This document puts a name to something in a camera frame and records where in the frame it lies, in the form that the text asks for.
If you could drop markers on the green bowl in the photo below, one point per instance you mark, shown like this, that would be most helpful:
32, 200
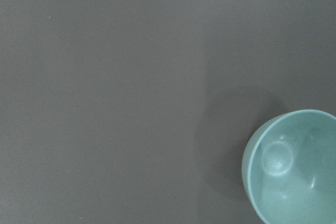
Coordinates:
288, 168

